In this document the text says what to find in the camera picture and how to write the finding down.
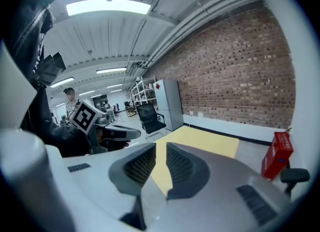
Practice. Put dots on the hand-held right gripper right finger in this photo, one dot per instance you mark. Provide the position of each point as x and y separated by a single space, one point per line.
220 191

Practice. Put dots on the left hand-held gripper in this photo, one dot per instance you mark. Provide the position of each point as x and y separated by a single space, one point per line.
85 118

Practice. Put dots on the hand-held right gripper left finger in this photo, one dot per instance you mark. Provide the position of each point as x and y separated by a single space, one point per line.
100 176

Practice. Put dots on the person's left forearm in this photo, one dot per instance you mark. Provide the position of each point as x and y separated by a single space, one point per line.
67 138

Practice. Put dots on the black mesh office chair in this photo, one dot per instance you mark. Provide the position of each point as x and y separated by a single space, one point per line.
150 120

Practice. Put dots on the white metal shelf rack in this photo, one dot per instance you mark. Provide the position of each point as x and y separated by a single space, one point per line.
143 93

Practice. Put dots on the grey refrigerator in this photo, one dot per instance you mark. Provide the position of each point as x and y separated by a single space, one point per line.
168 104

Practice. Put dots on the yellow floor mat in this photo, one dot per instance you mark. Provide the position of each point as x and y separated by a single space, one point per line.
200 143

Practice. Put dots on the long ceiling tube light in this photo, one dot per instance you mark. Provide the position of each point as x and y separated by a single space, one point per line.
62 82
111 70

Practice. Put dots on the red fire extinguisher box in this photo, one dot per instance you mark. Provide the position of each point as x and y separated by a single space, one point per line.
276 157

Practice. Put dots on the black chair armrest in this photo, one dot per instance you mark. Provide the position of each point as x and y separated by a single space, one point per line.
295 176

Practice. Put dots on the black chest-worn device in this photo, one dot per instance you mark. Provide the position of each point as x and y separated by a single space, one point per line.
50 68

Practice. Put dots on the large rectangular ceiling light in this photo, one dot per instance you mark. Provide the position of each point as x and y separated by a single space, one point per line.
107 7

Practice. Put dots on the person's black jacket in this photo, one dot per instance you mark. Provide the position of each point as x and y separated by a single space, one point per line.
25 50

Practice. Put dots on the white ceiling pipes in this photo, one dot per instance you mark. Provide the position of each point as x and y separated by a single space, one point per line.
200 18

